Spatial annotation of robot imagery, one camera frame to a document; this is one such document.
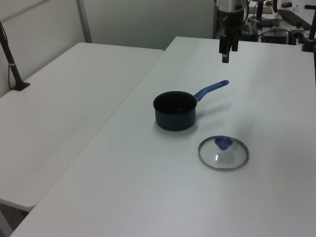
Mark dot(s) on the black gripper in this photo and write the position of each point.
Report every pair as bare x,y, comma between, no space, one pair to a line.
232,22

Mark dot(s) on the glass lid with blue knob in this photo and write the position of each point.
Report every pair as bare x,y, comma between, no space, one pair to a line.
223,143

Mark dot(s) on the dark device with green light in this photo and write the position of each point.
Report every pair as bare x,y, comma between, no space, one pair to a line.
250,34

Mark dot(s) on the black electronics box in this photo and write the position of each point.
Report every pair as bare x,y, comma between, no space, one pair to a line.
274,37

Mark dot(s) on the black keyboard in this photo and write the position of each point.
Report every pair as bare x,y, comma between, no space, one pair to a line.
291,16

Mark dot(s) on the emergency stop button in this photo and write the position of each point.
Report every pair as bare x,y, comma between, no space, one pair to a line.
297,32

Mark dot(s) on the black computer mouse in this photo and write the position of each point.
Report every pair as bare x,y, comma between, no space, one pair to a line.
286,4

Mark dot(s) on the white side table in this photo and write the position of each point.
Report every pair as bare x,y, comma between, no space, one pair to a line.
61,111

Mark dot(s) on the black camera pole with clamp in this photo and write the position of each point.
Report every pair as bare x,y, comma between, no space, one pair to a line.
307,45

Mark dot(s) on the black camera pole with base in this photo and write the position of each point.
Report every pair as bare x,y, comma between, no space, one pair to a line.
22,86

